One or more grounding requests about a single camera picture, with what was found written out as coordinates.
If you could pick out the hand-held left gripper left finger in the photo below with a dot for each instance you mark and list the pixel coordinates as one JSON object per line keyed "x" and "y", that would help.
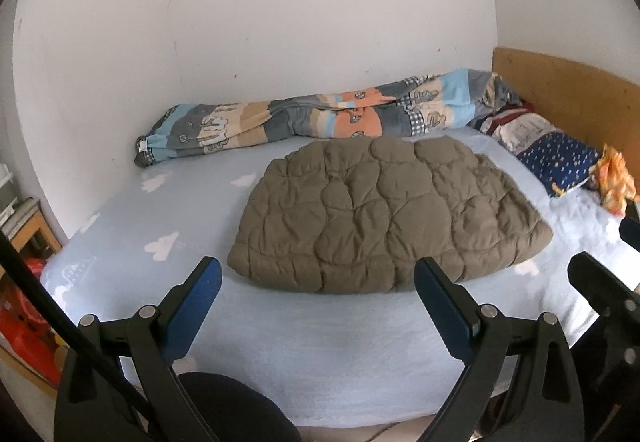
{"x": 195, "y": 312}

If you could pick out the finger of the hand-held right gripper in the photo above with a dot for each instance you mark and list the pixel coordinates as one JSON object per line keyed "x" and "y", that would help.
{"x": 632, "y": 234}
{"x": 597, "y": 282}

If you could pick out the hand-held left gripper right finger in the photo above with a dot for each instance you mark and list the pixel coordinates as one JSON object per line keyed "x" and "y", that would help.
{"x": 442, "y": 312}

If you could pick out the olive puffer jacket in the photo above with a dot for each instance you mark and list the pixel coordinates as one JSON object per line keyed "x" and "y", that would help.
{"x": 380, "y": 207}

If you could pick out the orange plush toy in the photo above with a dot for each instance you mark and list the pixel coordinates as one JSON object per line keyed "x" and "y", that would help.
{"x": 615, "y": 177}

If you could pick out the person's dark trouser knee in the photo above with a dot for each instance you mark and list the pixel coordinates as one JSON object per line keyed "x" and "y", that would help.
{"x": 235, "y": 412}

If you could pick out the navy star print pillow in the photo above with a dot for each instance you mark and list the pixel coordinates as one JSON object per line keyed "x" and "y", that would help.
{"x": 555, "y": 155}

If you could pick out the bed with light blue sheet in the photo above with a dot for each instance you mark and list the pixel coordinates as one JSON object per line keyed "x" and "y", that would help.
{"x": 325, "y": 347}

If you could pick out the wooden headboard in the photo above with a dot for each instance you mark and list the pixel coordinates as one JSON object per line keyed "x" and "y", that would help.
{"x": 565, "y": 87}

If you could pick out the red plastic bag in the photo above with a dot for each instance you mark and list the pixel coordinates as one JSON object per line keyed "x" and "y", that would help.
{"x": 25, "y": 322}

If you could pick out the wooden shelf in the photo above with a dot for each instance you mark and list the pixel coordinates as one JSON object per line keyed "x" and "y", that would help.
{"x": 30, "y": 227}

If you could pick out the patchwork printed blanket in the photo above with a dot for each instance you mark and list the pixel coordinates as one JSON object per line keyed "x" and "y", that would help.
{"x": 300, "y": 120}

